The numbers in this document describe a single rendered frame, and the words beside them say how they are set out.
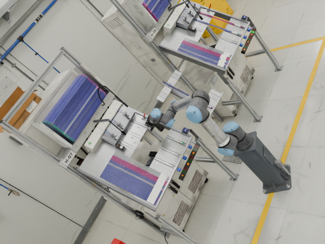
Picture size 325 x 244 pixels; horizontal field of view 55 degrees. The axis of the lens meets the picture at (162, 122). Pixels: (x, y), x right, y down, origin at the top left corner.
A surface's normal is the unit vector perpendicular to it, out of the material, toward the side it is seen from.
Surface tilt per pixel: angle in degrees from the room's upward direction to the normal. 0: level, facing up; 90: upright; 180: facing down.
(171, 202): 90
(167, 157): 45
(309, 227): 0
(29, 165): 90
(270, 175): 90
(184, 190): 90
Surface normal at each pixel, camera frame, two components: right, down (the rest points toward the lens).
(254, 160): -0.17, 0.72
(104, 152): 0.00, -0.45
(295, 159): -0.63, -0.60
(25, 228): 0.62, -0.04
